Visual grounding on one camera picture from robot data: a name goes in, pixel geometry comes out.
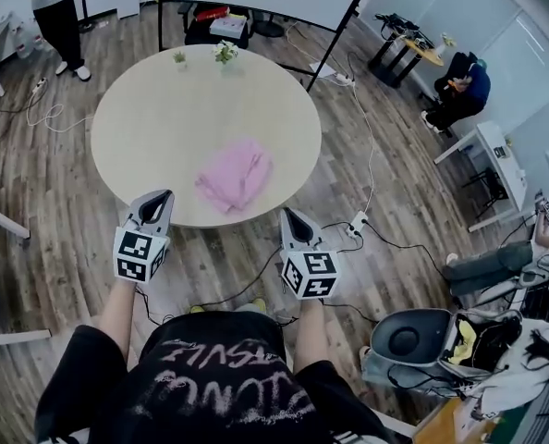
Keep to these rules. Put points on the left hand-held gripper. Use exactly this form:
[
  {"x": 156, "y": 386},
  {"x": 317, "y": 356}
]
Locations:
[{"x": 138, "y": 255}]

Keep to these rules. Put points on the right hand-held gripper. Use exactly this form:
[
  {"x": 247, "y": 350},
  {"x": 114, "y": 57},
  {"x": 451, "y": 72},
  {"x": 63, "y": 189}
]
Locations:
[{"x": 309, "y": 273}]

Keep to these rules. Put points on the pink cartoon print sweatshirt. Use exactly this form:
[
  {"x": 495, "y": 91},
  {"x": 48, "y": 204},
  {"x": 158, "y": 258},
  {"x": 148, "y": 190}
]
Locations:
[{"x": 235, "y": 176}]

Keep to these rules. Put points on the person's left forearm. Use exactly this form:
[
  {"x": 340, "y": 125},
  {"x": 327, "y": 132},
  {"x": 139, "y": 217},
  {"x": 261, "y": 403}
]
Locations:
[{"x": 117, "y": 317}]

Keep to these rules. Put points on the person's right forearm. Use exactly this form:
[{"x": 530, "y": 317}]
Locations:
[{"x": 310, "y": 336}]

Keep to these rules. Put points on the person's black printed t-shirt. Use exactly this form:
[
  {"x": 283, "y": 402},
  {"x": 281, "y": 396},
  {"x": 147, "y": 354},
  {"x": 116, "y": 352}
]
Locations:
[{"x": 210, "y": 377}]

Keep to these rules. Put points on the white power strip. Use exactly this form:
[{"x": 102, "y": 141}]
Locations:
[
  {"x": 39, "y": 85},
  {"x": 345, "y": 79},
  {"x": 357, "y": 224}
]

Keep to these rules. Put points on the person's right yellow shoe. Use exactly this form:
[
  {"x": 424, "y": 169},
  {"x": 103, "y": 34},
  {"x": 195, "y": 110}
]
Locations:
[{"x": 259, "y": 303}]

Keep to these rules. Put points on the person's yellow shoe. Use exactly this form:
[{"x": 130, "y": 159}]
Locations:
[
  {"x": 197, "y": 309},
  {"x": 259, "y": 303}
]

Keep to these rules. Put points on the person's left yellow shoe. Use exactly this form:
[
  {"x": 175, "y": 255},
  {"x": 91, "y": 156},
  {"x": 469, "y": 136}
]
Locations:
[{"x": 197, "y": 309}]

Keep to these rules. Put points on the white-legged desk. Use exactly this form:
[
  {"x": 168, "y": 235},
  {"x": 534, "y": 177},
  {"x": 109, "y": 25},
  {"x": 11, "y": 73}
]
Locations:
[{"x": 2, "y": 220}]

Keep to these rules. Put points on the small green potted plant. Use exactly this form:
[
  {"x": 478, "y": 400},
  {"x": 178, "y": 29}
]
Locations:
[{"x": 180, "y": 59}]

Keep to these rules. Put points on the white paper sheet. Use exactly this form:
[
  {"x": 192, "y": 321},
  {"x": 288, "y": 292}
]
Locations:
[{"x": 323, "y": 69}]

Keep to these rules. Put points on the white flowered potted plant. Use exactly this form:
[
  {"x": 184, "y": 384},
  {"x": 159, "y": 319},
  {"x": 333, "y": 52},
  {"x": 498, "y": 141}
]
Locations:
[{"x": 225, "y": 53}]

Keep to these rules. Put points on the red and black bag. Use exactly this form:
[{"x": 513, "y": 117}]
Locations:
[{"x": 196, "y": 26}]

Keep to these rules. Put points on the black metal chair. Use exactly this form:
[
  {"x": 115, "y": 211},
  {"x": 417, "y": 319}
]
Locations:
[{"x": 489, "y": 188}]

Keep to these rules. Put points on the white flat box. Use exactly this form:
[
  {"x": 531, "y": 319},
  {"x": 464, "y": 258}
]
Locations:
[{"x": 228, "y": 26}]

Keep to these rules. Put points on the clear water jug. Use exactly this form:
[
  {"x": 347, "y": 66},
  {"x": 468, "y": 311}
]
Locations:
[{"x": 27, "y": 42}]

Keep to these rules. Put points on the black floor stand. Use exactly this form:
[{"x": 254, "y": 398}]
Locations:
[{"x": 84, "y": 3}]

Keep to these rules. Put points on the black office chair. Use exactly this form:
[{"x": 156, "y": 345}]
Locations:
[{"x": 459, "y": 60}]

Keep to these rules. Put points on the wooden desk with white legs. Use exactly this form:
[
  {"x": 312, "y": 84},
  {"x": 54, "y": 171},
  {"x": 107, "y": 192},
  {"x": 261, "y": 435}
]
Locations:
[{"x": 445, "y": 423}]

